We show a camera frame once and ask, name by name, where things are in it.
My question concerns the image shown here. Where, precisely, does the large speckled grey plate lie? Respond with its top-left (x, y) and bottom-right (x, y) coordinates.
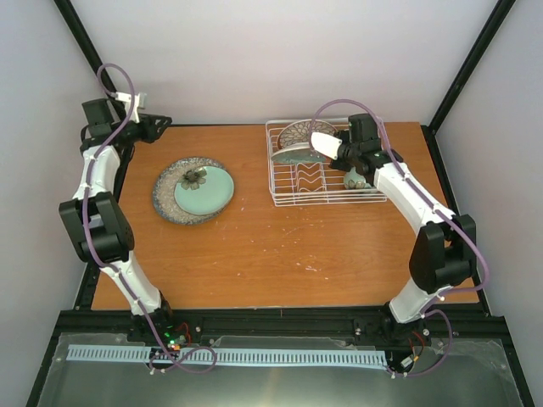
top-left (152, 157), bottom-right (230, 226)

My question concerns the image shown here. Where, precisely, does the floral patterned plate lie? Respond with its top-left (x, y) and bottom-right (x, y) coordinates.
top-left (277, 120), bottom-right (337, 149)

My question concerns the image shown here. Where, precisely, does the light blue cable duct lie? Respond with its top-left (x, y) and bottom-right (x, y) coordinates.
top-left (66, 344), bottom-right (387, 370)

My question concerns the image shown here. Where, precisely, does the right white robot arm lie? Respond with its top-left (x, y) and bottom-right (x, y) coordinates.
top-left (311, 114), bottom-right (477, 324)

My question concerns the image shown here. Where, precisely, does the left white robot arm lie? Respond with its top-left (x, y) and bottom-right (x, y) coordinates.
top-left (59, 98), bottom-right (176, 342)

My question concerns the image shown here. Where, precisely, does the red and teal plate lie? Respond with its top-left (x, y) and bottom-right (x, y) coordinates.
top-left (271, 145), bottom-right (327, 164)

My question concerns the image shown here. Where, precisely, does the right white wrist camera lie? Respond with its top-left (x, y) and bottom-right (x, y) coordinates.
top-left (310, 131), bottom-right (343, 162)

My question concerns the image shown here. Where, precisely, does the light green bowl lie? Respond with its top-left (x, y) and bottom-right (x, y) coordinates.
top-left (343, 167), bottom-right (378, 193)

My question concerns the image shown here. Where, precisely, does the black frame post right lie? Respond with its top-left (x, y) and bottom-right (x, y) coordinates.
top-left (428, 0), bottom-right (516, 136)

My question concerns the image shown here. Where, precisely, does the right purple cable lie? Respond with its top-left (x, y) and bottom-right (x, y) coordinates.
top-left (307, 98), bottom-right (491, 376)

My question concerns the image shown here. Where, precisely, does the light green flower plate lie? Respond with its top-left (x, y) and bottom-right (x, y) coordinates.
top-left (174, 165), bottom-right (234, 215)

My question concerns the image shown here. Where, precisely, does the white wire dish rack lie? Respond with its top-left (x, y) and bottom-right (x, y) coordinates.
top-left (265, 119), bottom-right (387, 207)

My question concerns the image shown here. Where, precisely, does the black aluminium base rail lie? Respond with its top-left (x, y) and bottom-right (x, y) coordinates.
top-left (126, 307), bottom-right (429, 347)

